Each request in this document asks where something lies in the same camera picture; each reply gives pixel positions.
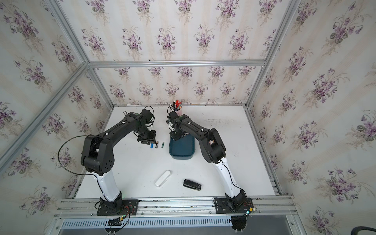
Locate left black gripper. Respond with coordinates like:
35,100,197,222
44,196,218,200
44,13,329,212
135,126,158,145

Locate teal plastic storage box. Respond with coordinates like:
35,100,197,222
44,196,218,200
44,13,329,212
168,135,195,160

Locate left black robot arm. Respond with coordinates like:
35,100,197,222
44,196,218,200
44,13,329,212
81,108,156,203

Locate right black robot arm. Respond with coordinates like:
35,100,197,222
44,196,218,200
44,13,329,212
166,111,247,206

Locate pink pen cup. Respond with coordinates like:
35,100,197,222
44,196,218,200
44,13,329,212
174,107,183,116

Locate pens in cup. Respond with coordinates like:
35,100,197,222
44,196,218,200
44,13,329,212
169,99,182,112

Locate white rectangular case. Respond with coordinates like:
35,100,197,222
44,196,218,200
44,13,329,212
155,170,171,188

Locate black stapler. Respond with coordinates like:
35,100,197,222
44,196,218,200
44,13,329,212
183,179,202,191

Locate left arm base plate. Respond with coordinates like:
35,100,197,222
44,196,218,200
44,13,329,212
95,198,139,216

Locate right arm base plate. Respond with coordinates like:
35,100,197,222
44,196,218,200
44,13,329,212
213,197,256,215

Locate aluminium front rail frame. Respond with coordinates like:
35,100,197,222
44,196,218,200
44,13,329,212
45,195,306,235

